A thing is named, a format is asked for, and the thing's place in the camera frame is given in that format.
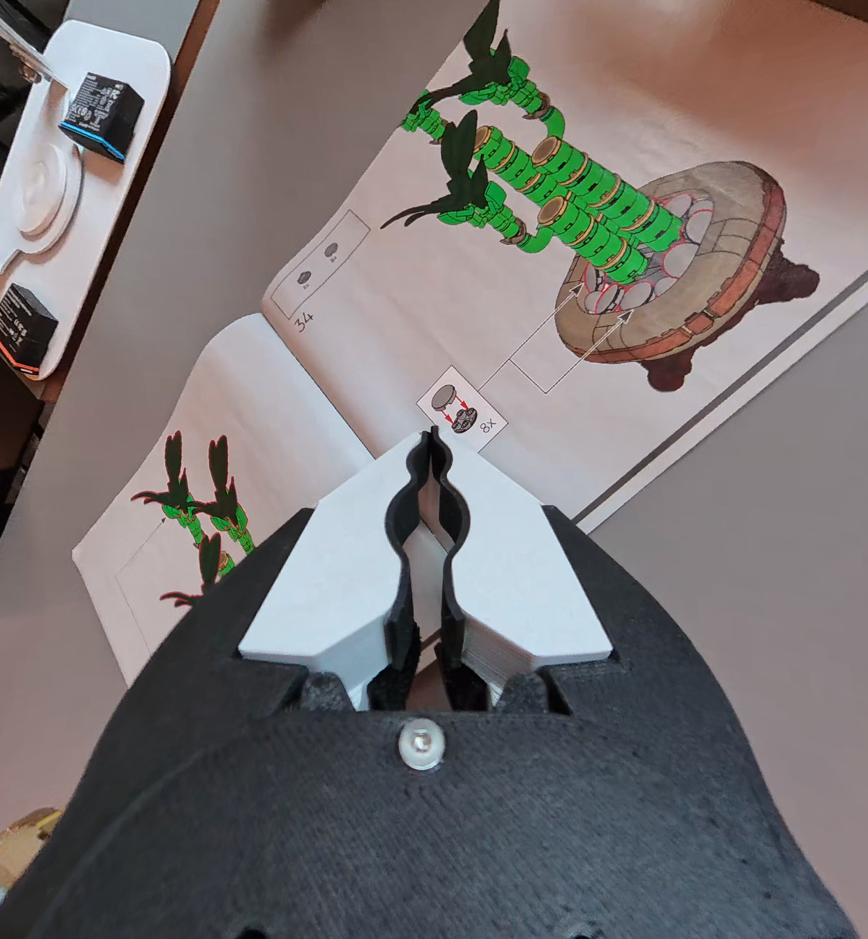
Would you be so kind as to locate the lego instruction booklet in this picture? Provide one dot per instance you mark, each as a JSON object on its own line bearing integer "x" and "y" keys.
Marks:
{"x": 625, "y": 425}

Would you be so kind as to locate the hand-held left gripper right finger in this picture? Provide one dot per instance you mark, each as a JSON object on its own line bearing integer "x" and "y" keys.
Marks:
{"x": 529, "y": 587}

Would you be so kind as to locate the green lego bamboo plant model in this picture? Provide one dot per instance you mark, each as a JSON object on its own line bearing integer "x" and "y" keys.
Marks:
{"x": 1, "y": 858}

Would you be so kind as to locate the black battery with blue edge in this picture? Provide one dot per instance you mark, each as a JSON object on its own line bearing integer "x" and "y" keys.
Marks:
{"x": 104, "y": 106}

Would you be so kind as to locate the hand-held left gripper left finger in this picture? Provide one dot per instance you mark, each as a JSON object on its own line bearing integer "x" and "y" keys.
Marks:
{"x": 331, "y": 587}

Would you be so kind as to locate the white stand base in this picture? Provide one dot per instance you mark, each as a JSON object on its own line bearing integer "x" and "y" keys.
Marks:
{"x": 89, "y": 220}

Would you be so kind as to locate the black battery with red edge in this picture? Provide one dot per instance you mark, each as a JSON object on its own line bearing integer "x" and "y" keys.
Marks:
{"x": 23, "y": 323}

